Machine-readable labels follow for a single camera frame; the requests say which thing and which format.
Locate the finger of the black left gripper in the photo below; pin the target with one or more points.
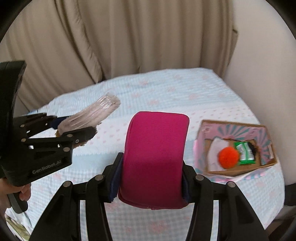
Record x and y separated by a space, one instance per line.
53 121
80 136

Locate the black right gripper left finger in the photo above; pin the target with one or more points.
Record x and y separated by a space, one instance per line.
102 189

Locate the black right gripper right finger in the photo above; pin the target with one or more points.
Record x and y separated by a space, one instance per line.
198 190

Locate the orange pom-pom ball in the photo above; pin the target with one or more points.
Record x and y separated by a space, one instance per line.
228 157

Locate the white cloth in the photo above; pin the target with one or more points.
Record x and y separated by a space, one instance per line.
216 146

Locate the green wet wipes pack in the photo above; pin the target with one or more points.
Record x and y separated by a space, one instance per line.
246 152

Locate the magenta fabric pouch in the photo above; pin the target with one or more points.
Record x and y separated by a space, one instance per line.
151 176

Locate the person's left hand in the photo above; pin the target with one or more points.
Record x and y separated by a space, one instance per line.
6 188

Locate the beige curtain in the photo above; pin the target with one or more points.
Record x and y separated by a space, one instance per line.
69 45

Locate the cardboard box with pink lining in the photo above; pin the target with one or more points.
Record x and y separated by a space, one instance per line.
233 132

